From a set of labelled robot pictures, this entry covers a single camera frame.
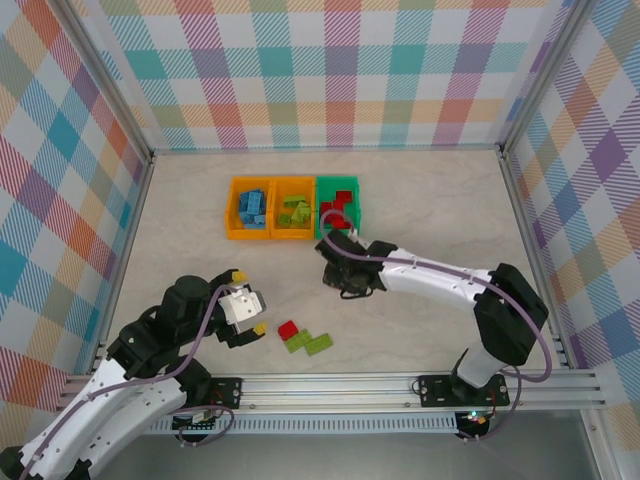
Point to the aluminium frame post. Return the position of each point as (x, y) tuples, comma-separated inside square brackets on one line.
[(107, 82), (545, 75)]

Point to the small red lego brick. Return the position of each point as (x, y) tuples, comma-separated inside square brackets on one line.
[(287, 330)]

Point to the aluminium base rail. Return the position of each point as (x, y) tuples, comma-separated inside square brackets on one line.
[(325, 392)]

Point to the orange bin with green bricks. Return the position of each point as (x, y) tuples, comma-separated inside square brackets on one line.
[(282, 187)]

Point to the green plastic bin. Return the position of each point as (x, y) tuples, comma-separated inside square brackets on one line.
[(325, 187)]

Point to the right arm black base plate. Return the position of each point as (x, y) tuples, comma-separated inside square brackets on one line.
[(435, 390)]

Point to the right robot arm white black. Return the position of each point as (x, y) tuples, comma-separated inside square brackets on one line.
[(435, 280)]

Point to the aluminium table edge rail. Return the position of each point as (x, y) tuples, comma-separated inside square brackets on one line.
[(325, 148), (122, 265), (537, 265)]

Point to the small green lego brick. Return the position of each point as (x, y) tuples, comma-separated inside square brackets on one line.
[(300, 224)]

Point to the blue lego brick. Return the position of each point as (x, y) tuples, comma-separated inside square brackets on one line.
[(252, 196), (246, 222), (260, 222), (246, 209)]

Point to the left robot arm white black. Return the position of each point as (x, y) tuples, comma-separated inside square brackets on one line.
[(125, 415)]

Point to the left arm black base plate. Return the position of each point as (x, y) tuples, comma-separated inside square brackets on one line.
[(225, 392)]

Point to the orange bin with blue bricks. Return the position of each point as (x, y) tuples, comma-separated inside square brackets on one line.
[(232, 200)]

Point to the large red lego brick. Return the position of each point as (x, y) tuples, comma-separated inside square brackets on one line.
[(340, 223)]

